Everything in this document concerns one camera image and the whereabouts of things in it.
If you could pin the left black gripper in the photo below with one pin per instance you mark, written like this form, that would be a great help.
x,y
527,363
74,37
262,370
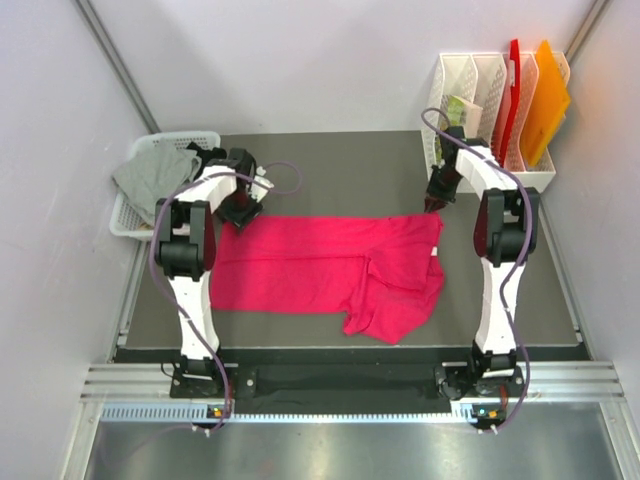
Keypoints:
x,y
241,220

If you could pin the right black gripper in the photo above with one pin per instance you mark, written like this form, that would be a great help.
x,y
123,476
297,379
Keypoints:
x,y
437,200

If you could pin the magenta t shirt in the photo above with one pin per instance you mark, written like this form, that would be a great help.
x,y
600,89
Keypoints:
x,y
382,274

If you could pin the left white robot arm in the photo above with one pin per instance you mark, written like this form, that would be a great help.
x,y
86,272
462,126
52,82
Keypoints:
x,y
183,248

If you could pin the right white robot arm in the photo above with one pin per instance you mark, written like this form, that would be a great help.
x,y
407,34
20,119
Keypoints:
x,y
504,236

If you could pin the black t shirt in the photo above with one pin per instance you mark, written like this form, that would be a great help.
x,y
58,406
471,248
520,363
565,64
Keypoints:
x,y
207,157

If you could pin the grey t shirt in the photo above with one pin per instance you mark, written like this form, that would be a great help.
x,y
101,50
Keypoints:
x,y
153,174

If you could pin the green book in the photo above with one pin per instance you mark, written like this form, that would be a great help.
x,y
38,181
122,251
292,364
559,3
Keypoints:
x,y
461,112

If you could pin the white laundry basket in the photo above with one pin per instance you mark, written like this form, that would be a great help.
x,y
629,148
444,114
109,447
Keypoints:
x,y
125,221

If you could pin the white file organizer rack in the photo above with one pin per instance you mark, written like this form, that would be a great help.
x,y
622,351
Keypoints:
x,y
484,80

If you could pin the orange folder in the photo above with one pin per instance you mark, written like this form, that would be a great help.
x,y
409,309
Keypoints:
x,y
548,107

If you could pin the red folder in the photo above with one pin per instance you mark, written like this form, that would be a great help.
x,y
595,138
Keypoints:
x,y
509,103

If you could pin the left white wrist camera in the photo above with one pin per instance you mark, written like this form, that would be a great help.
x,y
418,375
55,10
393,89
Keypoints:
x,y
260,186

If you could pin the aluminium frame rail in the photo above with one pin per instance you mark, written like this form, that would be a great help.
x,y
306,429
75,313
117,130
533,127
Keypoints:
x,y
351,422

